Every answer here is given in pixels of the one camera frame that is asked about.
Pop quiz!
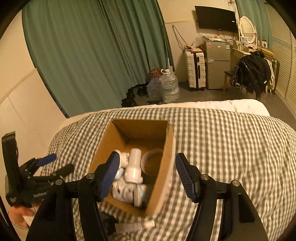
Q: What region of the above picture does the white cream tube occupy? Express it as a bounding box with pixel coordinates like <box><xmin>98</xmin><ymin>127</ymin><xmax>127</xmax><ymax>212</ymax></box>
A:
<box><xmin>115</xmin><ymin>220</ymin><xmax>155</xmax><ymax>233</ymax></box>

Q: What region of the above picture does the white plush toy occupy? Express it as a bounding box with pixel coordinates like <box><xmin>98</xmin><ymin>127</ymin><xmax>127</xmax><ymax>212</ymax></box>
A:
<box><xmin>114</xmin><ymin>150</ymin><xmax>130</xmax><ymax>180</ymax></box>

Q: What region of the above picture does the white bottle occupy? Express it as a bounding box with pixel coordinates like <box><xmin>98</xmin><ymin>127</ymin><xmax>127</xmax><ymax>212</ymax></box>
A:
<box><xmin>125</xmin><ymin>148</ymin><xmax>143</xmax><ymax>184</ymax></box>

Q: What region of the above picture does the person's left hand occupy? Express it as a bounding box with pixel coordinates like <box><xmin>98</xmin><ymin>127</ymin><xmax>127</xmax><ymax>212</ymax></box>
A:
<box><xmin>8</xmin><ymin>205</ymin><xmax>35</xmax><ymax>229</ymax></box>

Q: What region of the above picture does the grey white checked duvet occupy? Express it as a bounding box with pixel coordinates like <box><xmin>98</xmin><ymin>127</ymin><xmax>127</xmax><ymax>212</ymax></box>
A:
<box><xmin>41</xmin><ymin>108</ymin><xmax>295</xmax><ymax>240</ymax></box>

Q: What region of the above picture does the brown cardboard box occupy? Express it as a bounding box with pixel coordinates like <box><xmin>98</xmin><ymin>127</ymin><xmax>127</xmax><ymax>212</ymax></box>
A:
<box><xmin>89</xmin><ymin>119</ymin><xmax>176</xmax><ymax>217</ymax></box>

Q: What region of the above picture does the large green curtain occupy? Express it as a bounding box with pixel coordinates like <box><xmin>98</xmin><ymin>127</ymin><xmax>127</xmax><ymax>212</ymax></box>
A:
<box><xmin>22</xmin><ymin>1</ymin><xmax>172</xmax><ymax>117</ymax></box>

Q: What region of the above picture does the white bed mattress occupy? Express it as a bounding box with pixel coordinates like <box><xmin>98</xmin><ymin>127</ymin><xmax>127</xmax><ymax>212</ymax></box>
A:
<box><xmin>57</xmin><ymin>99</ymin><xmax>270</xmax><ymax>132</ymax></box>

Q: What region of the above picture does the clear plastic bag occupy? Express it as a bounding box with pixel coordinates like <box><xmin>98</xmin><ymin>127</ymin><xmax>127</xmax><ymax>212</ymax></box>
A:
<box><xmin>147</xmin><ymin>77</ymin><xmax>162</xmax><ymax>98</ymax></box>

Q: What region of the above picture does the wooden chair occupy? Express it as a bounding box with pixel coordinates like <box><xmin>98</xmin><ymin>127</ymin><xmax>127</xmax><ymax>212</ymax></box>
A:
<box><xmin>222</xmin><ymin>70</ymin><xmax>262</xmax><ymax>101</ymax></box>

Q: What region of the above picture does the brown patterned bag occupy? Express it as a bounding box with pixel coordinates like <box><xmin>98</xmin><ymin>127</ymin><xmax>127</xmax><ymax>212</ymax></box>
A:
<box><xmin>148</xmin><ymin>68</ymin><xmax>163</xmax><ymax>80</ymax></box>

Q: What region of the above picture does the large clear water bottle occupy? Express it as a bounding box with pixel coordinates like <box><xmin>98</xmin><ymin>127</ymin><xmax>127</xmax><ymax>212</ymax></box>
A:
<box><xmin>159</xmin><ymin>69</ymin><xmax>180</xmax><ymax>103</ymax></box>

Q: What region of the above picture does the black jacket on chair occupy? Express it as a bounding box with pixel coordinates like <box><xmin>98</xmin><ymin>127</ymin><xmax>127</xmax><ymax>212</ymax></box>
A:
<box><xmin>232</xmin><ymin>50</ymin><xmax>271</xmax><ymax>94</ymax></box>

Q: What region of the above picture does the white suitcase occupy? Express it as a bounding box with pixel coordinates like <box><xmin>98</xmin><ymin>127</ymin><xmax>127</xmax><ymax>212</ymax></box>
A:
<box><xmin>184</xmin><ymin>48</ymin><xmax>206</xmax><ymax>89</ymax></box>

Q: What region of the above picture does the wooden dressing table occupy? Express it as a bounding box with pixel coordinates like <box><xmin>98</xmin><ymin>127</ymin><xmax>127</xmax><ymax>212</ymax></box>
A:
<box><xmin>230</xmin><ymin>46</ymin><xmax>273</xmax><ymax>70</ymax></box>

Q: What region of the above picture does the silver mini fridge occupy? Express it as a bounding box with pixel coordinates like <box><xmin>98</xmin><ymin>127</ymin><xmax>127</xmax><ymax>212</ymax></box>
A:
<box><xmin>204</xmin><ymin>41</ymin><xmax>230</xmax><ymax>89</ymax></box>

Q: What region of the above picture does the white louvred wardrobe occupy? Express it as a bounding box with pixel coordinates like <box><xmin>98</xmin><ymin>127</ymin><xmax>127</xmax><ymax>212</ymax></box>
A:
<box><xmin>266</xmin><ymin>4</ymin><xmax>295</xmax><ymax>108</ymax></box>

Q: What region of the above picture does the white oval vanity mirror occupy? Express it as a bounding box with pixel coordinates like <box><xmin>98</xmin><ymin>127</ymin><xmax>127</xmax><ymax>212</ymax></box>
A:
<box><xmin>238</xmin><ymin>16</ymin><xmax>257</xmax><ymax>45</ymax></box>

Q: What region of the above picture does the small green curtain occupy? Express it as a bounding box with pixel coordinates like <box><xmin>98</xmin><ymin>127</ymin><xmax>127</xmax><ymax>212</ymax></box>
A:
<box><xmin>236</xmin><ymin>0</ymin><xmax>273</xmax><ymax>49</ymax></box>

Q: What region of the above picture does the black wall television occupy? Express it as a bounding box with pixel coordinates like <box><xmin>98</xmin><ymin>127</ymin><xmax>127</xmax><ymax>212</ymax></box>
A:
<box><xmin>195</xmin><ymin>6</ymin><xmax>237</xmax><ymax>33</ymax></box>

